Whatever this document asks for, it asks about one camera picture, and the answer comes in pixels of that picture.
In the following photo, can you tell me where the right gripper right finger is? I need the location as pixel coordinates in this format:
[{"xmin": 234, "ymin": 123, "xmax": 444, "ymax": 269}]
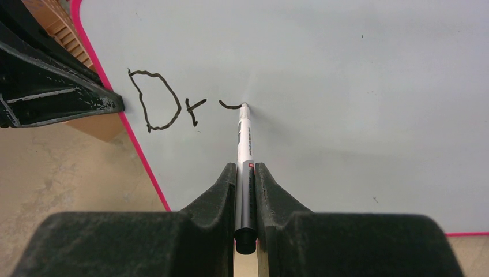
[{"xmin": 255, "ymin": 163, "xmax": 463, "ymax": 276}]

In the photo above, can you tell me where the peach plastic file organizer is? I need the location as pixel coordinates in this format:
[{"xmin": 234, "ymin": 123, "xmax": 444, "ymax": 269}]
[{"xmin": 22, "ymin": 0, "xmax": 124, "ymax": 142}]

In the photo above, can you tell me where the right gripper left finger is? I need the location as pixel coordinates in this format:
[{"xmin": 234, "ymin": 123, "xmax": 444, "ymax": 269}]
[{"xmin": 12, "ymin": 163, "xmax": 236, "ymax": 276}]

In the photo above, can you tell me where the black and white marker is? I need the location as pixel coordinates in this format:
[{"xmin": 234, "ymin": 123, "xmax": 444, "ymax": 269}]
[{"xmin": 234, "ymin": 103, "xmax": 258, "ymax": 255}]

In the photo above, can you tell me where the pink-framed whiteboard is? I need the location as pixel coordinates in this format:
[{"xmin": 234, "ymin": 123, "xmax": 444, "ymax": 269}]
[{"xmin": 71, "ymin": 1, "xmax": 488, "ymax": 235}]

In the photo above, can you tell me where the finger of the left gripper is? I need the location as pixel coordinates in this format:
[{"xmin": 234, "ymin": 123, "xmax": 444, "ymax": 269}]
[{"xmin": 1, "ymin": 1, "xmax": 124, "ymax": 128}]

